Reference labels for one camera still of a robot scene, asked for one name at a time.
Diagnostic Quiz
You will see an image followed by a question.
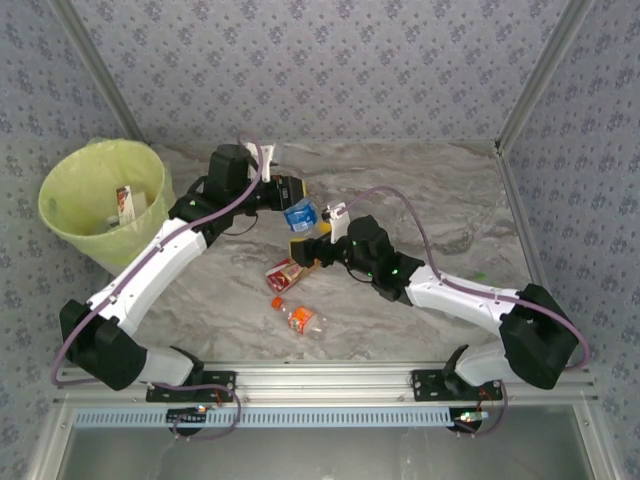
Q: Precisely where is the blue label plastic bottle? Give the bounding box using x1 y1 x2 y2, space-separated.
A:
283 197 320 235

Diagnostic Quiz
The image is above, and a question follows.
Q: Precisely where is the amber bottle with red label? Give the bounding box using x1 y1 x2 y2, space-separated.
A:
264 257 321 294

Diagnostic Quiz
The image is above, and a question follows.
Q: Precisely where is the white printed carton box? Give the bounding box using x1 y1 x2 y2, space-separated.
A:
114 184 150 226

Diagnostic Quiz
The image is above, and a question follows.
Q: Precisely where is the yellow-green trash bin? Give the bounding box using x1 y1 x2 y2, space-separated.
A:
37 137 177 266

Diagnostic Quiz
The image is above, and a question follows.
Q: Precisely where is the orange label plastic bottle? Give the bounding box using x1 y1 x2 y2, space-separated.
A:
271 295 330 341

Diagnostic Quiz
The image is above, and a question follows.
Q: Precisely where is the small left circuit board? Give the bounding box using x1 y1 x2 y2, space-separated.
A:
167 407 209 424

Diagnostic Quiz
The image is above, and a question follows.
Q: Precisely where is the small circuit board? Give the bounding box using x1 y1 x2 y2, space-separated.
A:
452 409 489 431
167 407 209 424

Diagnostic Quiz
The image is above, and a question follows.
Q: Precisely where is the small right circuit board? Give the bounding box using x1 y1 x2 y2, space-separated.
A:
452 409 489 431

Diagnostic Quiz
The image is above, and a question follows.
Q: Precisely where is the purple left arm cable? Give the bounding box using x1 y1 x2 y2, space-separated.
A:
52 130 266 390

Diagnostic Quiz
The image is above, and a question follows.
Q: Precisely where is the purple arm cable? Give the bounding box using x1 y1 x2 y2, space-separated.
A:
52 130 266 390
342 186 592 371

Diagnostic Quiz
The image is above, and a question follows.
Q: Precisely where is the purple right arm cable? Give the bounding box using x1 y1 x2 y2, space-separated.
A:
342 186 592 371

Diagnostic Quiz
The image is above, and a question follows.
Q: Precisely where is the aluminium mounting rail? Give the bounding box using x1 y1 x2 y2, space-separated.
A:
54 362 599 405

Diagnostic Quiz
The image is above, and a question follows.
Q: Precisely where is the black left mount plate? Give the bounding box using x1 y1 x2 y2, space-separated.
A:
146 369 237 403

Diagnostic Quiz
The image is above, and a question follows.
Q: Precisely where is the black mount plate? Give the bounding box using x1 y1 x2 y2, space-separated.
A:
146 369 237 403
410 368 504 402

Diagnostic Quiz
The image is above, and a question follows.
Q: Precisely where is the slotted grey cable duct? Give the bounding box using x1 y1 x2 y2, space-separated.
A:
74 405 484 429

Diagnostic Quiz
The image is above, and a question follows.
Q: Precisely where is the aluminium frame post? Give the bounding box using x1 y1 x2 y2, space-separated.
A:
493 0 597 151
49 0 149 146

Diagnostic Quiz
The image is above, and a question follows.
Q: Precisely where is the black right mount plate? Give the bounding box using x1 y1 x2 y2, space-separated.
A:
410 368 504 402

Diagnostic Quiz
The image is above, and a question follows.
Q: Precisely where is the aluminium side frame rail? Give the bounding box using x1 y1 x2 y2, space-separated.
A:
24 399 76 480
493 142 621 480

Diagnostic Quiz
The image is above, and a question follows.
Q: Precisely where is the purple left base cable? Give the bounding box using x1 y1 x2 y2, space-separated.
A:
172 382 244 444

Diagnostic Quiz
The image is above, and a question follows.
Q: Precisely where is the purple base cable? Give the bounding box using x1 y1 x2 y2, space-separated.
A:
172 382 244 444
452 379 511 439

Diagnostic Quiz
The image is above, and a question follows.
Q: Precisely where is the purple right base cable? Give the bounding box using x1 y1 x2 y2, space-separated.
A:
452 379 511 439

